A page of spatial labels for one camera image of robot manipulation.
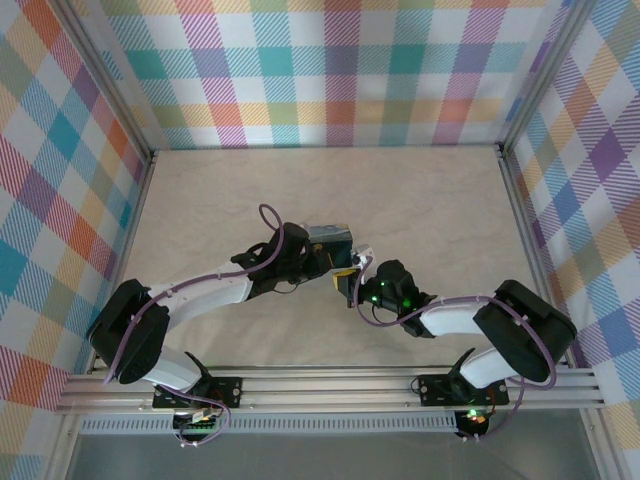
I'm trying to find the starry night painted box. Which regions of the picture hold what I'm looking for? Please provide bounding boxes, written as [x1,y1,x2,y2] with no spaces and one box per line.
[305,221,355,274]

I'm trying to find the grey slotted cable duct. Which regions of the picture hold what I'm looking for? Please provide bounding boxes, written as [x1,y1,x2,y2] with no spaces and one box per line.
[79,412,461,435]

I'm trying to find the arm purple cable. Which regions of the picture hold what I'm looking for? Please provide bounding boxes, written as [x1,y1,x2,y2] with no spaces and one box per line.
[353,264,559,444]
[102,202,289,449]

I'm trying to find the aluminium frame leg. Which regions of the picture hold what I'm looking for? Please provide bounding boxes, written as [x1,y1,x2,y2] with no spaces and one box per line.
[42,412,84,480]
[579,409,616,480]

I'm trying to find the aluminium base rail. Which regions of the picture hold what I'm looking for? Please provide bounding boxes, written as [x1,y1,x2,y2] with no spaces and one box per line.
[54,367,606,414]

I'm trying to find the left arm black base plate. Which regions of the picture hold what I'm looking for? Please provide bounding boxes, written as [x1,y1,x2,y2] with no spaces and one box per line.
[152,375,244,409]

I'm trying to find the aluminium side rail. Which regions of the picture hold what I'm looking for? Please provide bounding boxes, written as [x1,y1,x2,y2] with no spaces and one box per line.
[497,147,599,374]

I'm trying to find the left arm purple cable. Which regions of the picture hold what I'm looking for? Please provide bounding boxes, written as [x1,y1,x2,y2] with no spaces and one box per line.
[102,202,289,449]

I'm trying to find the aluminium frame post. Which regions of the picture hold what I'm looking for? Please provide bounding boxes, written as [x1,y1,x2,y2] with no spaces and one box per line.
[497,0,594,156]
[47,0,159,166]

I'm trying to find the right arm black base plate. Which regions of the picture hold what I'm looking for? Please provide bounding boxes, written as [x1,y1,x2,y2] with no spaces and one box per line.
[417,372,510,407]

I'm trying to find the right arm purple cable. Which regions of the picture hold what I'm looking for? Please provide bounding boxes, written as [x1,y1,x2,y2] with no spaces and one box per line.
[353,264,559,444]

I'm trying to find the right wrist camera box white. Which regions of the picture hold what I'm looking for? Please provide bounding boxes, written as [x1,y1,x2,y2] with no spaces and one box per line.
[351,243,376,269]

